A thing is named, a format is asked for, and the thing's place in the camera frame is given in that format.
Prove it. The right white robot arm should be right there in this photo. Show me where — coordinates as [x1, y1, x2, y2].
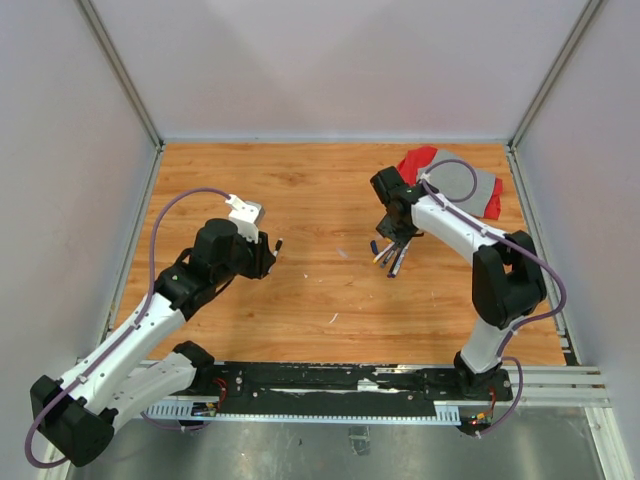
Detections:
[370, 167, 547, 400]

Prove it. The white whiteboard marker pen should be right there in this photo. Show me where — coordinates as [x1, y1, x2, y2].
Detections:
[273, 238, 284, 258]

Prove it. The red and grey cloth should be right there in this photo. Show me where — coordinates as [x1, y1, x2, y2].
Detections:
[397, 146, 504, 220]

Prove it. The white marker yellow end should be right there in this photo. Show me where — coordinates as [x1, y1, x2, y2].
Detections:
[373, 242, 395, 264]

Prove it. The black mounting base rail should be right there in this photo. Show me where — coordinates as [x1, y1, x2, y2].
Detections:
[147, 362, 514, 422]

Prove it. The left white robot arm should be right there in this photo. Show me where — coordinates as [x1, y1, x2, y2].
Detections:
[25, 213, 276, 468]

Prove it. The purple marker pen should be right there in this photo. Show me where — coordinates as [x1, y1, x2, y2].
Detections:
[387, 244, 408, 278]

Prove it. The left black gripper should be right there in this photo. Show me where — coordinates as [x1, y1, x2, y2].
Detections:
[213, 226, 277, 285]

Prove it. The white blue marker pen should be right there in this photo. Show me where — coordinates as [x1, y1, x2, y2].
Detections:
[389, 243, 410, 278]

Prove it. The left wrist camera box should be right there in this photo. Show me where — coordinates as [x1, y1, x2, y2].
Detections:
[225, 195, 265, 244]

